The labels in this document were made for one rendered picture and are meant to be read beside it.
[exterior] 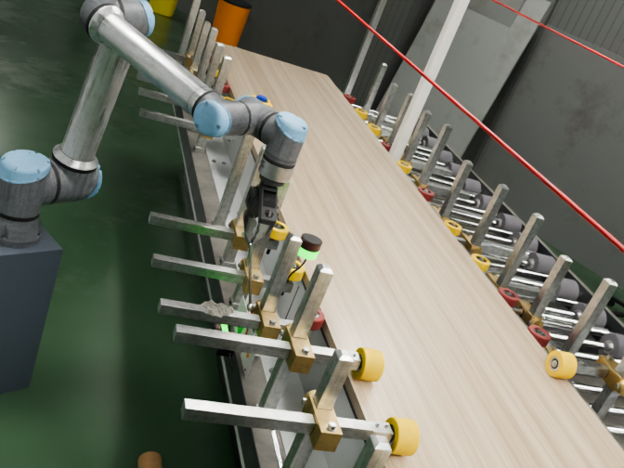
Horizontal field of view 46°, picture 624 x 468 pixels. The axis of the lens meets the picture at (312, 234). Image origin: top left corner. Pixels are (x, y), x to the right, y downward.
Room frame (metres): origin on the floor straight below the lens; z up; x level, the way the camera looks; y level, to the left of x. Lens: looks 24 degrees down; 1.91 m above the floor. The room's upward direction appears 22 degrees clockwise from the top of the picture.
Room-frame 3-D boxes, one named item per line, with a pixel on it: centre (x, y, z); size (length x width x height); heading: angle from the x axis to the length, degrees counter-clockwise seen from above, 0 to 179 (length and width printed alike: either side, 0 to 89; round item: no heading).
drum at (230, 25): (8.12, 1.70, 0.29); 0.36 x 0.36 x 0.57
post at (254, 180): (2.24, 0.23, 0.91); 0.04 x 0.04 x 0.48; 23
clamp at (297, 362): (1.53, -0.07, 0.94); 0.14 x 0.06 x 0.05; 23
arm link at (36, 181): (2.09, 0.92, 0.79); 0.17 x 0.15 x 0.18; 151
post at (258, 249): (2.01, 0.14, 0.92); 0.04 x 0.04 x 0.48; 23
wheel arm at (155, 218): (2.17, 0.30, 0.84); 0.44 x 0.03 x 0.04; 113
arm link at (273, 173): (1.86, 0.16, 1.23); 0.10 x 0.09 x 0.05; 113
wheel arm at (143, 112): (3.09, 0.69, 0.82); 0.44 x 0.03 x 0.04; 113
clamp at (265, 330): (1.76, 0.03, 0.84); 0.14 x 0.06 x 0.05; 23
